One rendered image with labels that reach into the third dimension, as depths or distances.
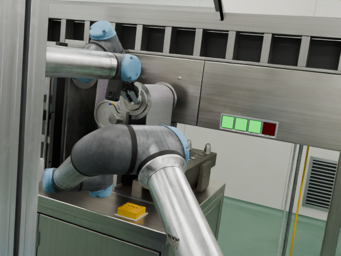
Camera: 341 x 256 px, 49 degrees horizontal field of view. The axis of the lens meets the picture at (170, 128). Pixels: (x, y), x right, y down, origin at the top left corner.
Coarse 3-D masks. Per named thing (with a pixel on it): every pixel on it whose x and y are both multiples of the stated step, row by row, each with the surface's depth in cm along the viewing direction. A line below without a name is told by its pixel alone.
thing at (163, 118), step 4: (164, 112) 160; (168, 112) 163; (148, 116) 146; (152, 116) 149; (156, 116) 153; (160, 116) 156; (164, 116) 160; (168, 116) 164; (148, 120) 147; (152, 120) 150; (156, 120) 153; (160, 120) 157; (164, 120) 161; (168, 120) 165; (148, 124) 147; (152, 124) 151; (156, 124) 154; (160, 124) 158; (164, 124) 162; (168, 124) 166
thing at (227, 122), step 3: (225, 117) 165; (228, 117) 165; (231, 117) 164; (222, 120) 166; (225, 120) 165; (228, 120) 165; (231, 120) 164; (222, 123) 166; (225, 123) 165; (228, 123) 165; (231, 123) 164; (222, 126) 166; (225, 126) 166; (228, 126) 165; (231, 126) 164
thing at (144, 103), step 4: (144, 92) 144; (144, 96) 143; (120, 100) 148; (144, 100) 144; (144, 104) 144; (124, 108) 147; (140, 108) 145; (144, 108) 144; (132, 112) 146; (136, 112) 146; (140, 112) 145
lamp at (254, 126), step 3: (252, 120) 160; (249, 123) 161; (252, 123) 161; (255, 123) 160; (258, 123) 160; (249, 126) 161; (252, 126) 161; (255, 126) 160; (258, 126) 160; (249, 129) 161; (252, 129) 161; (255, 129) 160; (258, 129) 160; (255, 132) 160; (258, 132) 160
